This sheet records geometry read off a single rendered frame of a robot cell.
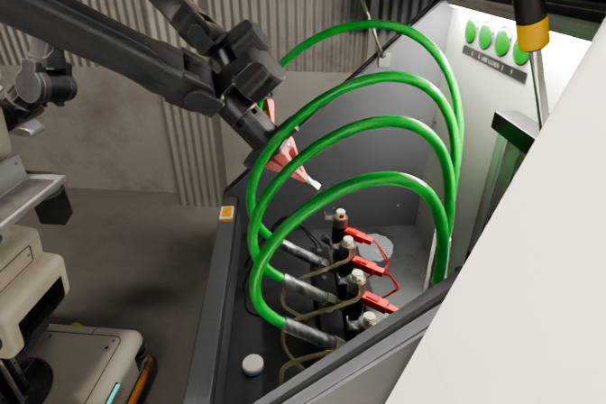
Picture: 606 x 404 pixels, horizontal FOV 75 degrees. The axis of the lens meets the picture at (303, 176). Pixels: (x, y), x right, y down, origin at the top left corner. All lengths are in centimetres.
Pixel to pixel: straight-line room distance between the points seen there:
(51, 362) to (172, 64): 134
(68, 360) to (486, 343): 153
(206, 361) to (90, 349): 105
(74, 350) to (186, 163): 135
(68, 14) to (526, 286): 53
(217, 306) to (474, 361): 52
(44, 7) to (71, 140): 263
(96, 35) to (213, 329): 48
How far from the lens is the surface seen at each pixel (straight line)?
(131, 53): 58
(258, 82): 62
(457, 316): 35
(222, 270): 84
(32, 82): 110
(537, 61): 33
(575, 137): 28
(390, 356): 42
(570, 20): 61
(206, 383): 68
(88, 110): 300
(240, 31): 81
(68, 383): 165
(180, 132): 257
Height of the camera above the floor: 151
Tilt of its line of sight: 29 degrees down
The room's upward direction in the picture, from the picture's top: straight up
